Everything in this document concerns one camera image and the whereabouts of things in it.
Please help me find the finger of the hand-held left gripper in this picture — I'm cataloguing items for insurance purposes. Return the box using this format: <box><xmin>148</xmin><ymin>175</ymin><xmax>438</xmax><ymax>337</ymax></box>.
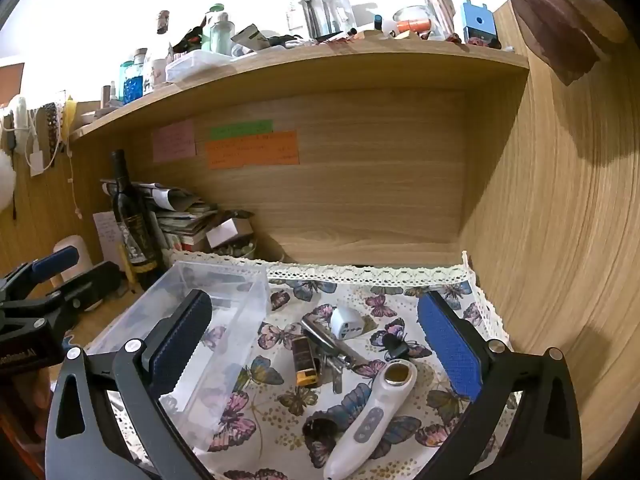
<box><xmin>30</xmin><ymin>261</ymin><xmax>123</xmax><ymax>322</ymax></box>
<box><xmin>0</xmin><ymin>249</ymin><xmax>81</xmax><ymax>306</ymax></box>

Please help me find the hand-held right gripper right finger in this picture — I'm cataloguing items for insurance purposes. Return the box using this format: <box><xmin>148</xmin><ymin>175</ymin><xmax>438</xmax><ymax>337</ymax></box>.
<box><xmin>416</xmin><ymin>290</ymin><xmax>583</xmax><ymax>480</ymax></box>

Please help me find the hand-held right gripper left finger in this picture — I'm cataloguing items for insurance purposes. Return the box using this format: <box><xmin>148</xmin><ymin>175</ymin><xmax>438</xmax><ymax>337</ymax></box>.
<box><xmin>45</xmin><ymin>289</ymin><xmax>213</xmax><ymax>480</ymax></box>

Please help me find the clear plastic box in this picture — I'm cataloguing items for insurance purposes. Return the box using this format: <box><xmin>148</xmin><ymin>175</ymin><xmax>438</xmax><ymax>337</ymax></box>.
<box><xmin>82</xmin><ymin>260</ymin><xmax>271</xmax><ymax>453</ymax></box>

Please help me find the white travel adapter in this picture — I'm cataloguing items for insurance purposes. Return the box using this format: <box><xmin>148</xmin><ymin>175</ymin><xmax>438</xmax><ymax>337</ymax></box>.
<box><xmin>330</xmin><ymin>306</ymin><xmax>370</xmax><ymax>341</ymax></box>

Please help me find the white handheld massager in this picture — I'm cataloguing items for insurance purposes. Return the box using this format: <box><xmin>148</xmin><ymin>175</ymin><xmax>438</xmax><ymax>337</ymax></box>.
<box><xmin>322</xmin><ymin>358</ymin><xmax>418</xmax><ymax>480</ymax></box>

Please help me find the bunch of keys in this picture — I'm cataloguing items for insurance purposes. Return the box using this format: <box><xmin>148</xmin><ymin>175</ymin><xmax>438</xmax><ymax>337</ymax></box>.
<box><xmin>320</xmin><ymin>350</ymin><xmax>352</xmax><ymax>394</ymax></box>

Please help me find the silver metal rod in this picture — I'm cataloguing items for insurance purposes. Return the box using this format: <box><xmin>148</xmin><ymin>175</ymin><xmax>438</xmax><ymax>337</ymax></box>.
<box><xmin>300</xmin><ymin>314</ymin><xmax>368</xmax><ymax>363</ymax></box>

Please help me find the black tube with gold cap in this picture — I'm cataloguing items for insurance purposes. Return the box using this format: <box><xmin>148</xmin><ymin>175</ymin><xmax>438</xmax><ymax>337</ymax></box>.
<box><xmin>291</xmin><ymin>335</ymin><xmax>321</xmax><ymax>388</ymax></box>

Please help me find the cream white cylinder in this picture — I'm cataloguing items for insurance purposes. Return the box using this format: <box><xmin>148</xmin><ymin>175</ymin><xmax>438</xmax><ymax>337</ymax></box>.
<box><xmin>52</xmin><ymin>235</ymin><xmax>94</xmax><ymax>281</ymax></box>

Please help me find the white handwritten paper note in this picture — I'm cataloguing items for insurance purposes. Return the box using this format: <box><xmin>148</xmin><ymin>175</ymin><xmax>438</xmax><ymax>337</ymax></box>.
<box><xmin>92</xmin><ymin>211</ymin><xmax>128</xmax><ymax>267</ymax></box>

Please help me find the dark wine bottle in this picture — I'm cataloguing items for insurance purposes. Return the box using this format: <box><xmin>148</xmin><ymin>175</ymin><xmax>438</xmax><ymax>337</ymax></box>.
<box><xmin>110</xmin><ymin>150</ymin><xmax>166</xmax><ymax>278</ymax></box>

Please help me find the pile of small metal bits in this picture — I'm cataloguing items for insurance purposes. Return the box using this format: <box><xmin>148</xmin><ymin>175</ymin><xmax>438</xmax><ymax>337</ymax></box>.
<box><xmin>215</xmin><ymin>242</ymin><xmax>258</xmax><ymax>261</ymax></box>

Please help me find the stack of magazines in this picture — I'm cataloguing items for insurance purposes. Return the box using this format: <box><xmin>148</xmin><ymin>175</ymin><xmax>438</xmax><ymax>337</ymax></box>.
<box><xmin>100</xmin><ymin>177</ymin><xmax>221</xmax><ymax>253</ymax></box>

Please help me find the butterfly print cloth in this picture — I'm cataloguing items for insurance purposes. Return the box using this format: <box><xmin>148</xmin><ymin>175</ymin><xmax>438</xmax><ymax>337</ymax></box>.
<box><xmin>107</xmin><ymin>250</ymin><xmax>518</xmax><ymax>480</ymax></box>

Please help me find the small white cardboard box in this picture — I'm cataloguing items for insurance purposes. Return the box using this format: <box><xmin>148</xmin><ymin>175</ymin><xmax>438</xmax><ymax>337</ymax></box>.
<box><xmin>206</xmin><ymin>217</ymin><xmax>254</xmax><ymax>248</ymax></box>

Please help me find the patterned headband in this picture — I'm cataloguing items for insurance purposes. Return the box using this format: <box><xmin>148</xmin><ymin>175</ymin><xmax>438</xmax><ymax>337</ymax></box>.
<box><xmin>42</xmin><ymin>102</ymin><xmax>64</xmax><ymax>156</ymax></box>

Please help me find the pink sticky note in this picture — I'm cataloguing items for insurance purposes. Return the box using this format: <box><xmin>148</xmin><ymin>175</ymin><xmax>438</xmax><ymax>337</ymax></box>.
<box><xmin>152</xmin><ymin>121</ymin><xmax>196</xmax><ymax>163</ymax></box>

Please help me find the blue glass jar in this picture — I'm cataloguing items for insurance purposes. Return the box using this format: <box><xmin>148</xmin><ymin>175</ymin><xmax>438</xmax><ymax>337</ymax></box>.
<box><xmin>120</xmin><ymin>60</ymin><xmax>146</xmax><ymax>106</ymax></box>

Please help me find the orange sticky note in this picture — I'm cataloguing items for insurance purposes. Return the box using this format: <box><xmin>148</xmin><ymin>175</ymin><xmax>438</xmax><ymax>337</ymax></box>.
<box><xmin>206</xmin><ymin>131</ymin><xmax>300</xmax><ymax>170</ymax></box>

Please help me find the green sticky note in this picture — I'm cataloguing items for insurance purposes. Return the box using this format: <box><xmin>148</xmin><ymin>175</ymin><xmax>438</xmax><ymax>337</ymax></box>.
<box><xmin>210</xmin><ymin>120</ymin><xmax>274</xmax><ymax>141</ymax></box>

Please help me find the clear plastic tray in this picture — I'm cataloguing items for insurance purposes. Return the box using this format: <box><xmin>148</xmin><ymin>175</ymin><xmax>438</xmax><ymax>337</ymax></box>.
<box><xmin>165</xmin><ymin>50</ymin><xmax>232</xmax><ymax>84</ymax></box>

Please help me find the pale green bottle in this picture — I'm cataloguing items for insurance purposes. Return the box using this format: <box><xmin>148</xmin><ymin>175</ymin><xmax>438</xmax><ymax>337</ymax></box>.
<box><xmin>210</xmin><ymin>12</ymin><xmax>236</xmax><ymax>54</ymax></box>

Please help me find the wooden shelf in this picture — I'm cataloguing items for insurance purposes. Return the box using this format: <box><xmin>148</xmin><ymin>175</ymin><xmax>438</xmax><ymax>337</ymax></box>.
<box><xmin>67</xmin><ymin>42</ymin><xmax>531</xmax><ymax>142</ymax></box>

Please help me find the orange tube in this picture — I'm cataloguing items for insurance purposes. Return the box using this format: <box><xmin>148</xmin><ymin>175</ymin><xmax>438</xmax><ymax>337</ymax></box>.
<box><xmin>392</xmin><ymin>19</ymin><xmax>431</xmax><ymax>36</ymax></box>

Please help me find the blue plastic device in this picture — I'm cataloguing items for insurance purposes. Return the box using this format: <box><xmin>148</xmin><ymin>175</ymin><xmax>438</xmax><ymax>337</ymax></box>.
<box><xmin>461</xmin><ymin>0</ymin><xmax>501</xmax><ymax>49</ymax></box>

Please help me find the tall clear canister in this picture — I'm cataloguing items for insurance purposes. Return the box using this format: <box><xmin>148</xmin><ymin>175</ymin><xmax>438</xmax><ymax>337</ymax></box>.
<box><xmin>421</xmin><ymin>0</ymin><xmax>457</xmax><ymax>41</ymax></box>

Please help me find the dark brown wooden object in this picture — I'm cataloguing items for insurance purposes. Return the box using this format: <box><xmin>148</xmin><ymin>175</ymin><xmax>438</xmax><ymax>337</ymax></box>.
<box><xmin>487</xmin><ymin>0</ymin><xmax>629</xmax><ymax>86</ymax></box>

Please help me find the large clear glass jar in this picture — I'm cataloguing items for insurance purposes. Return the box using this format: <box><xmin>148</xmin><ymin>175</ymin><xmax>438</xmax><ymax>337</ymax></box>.
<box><xmin>287</xmin><ymin>0</ymin><xmax>357</xmax><ymax>41</ymax></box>

